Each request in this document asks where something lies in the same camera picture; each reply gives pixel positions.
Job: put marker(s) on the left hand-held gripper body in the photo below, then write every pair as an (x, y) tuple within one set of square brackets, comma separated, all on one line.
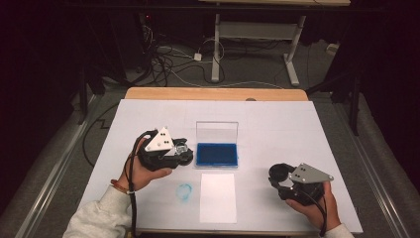
[(158, 145)]

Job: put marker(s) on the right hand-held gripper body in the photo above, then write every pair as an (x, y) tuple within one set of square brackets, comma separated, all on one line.
[(310, 175)]

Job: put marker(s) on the black round stamp cap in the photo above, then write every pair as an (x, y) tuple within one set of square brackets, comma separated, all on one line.
[(278, 172)]

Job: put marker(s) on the person's left hand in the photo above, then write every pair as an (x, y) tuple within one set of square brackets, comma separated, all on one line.
[(138, 175)]

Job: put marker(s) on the person's right hand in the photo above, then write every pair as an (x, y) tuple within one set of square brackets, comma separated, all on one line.
[(320, 213)]

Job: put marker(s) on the blue ink pad clear lid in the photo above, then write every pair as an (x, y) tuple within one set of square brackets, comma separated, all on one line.
[(216, 154)]

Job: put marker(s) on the white table cover board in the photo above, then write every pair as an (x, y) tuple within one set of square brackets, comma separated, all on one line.
[(264, 139)]

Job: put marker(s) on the wooden table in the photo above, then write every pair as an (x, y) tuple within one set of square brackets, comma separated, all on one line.
[(198, 94)]

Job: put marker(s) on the white paper sheet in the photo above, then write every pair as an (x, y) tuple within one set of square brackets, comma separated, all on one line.
[(218, 198)]

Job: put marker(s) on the black metal stand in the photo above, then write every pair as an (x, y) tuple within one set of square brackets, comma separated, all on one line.
[(355, 105), (82, 99)]

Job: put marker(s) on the white power adapter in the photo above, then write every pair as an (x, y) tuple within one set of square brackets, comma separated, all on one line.
[(197, 57)]

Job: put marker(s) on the white floor box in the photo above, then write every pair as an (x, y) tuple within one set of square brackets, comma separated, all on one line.
[(332, 49)]

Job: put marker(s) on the metal floor rail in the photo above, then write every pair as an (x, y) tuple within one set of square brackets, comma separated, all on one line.
[(373, 172), (56, 172)]

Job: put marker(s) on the white metal desk frame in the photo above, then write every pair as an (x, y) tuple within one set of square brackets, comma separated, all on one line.
[(257, 30)]

